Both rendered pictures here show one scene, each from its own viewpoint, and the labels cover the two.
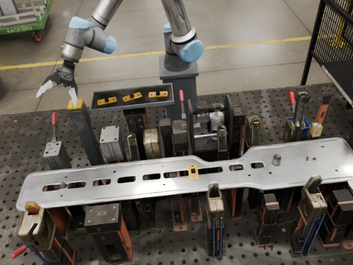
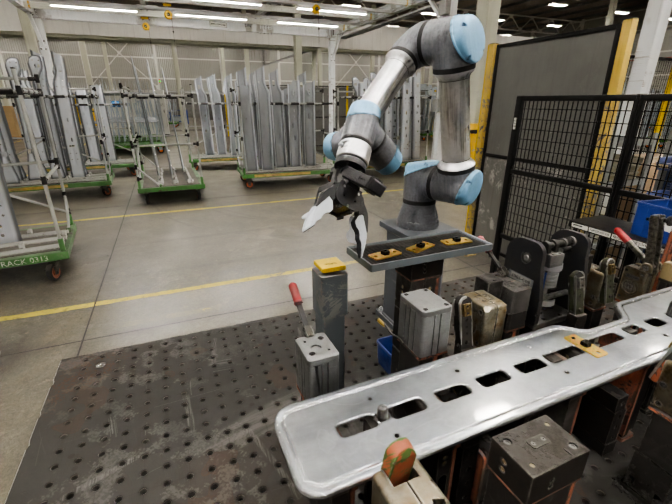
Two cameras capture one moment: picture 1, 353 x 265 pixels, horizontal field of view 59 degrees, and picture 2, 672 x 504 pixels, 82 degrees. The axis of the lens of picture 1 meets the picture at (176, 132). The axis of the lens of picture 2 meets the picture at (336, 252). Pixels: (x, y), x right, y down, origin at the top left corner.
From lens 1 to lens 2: 0.96 m
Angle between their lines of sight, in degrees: 30
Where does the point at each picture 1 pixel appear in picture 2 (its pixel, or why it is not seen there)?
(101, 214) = (539, 443)
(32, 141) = (156, 391)
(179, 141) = (519, 307)
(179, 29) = (463, 150)
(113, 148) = (441, 324)
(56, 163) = (330, 377)
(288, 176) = not seen: outside the picture
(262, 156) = (645, 311)
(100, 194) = (475, 414)
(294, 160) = not seen: outside the picture
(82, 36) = (375, 127)
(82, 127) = (338, 311)
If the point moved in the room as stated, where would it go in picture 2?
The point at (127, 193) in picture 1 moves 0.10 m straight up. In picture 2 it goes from (525, 400) to (535, 355)
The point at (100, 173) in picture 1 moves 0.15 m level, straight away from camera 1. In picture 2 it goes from (433, 379) to (375, 347)
